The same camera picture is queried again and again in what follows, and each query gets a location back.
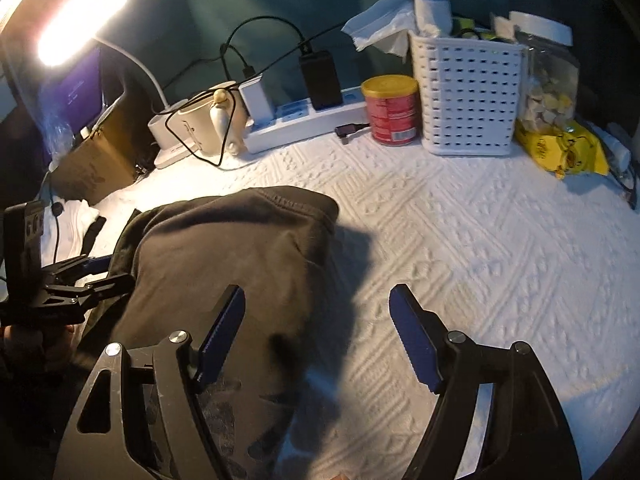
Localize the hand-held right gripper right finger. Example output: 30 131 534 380
389 283 583 480

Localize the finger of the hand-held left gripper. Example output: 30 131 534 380
45 272 137 311
42 254 113 286

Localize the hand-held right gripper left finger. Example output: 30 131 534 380
52 284 247 480

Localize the dark brown t-shirt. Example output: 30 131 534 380
75 186 338 480

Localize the person's left hand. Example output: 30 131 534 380
0 322 76 373

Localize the white garment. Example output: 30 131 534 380
42 199 108 256

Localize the white textured table cover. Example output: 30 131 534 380
90 130 640 480

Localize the cardboard box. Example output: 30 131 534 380
50 105 141 206

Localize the clear plastic bag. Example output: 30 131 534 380
42 80 76 161

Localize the laptop with purple screen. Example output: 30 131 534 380
50 45 131 136

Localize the white mug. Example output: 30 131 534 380
177 82 248 158

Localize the small cream figurine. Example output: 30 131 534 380
209 89 246 155

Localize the black usb connector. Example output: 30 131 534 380
335 122 371 145

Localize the white power strip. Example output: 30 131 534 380
245 85 371 155

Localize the red can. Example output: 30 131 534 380
361 75 421 147

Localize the yellow snack packet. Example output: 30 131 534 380
515 120 610 180

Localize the white charger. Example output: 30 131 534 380
239 75 275 123

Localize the white desk lamp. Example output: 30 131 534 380
35 0 201 168

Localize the white perforated basket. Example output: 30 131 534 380
409 30 526 156

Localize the black power adapter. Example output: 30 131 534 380
299 50 345 111

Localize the clear jar with white lid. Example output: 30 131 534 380
510 10 581 133

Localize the crumpled translucent plastic bag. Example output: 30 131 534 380
342 0 453 58

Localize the thin black cable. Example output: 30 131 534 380
166 87 237 167

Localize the black charging cable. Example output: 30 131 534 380
220 14 311 81

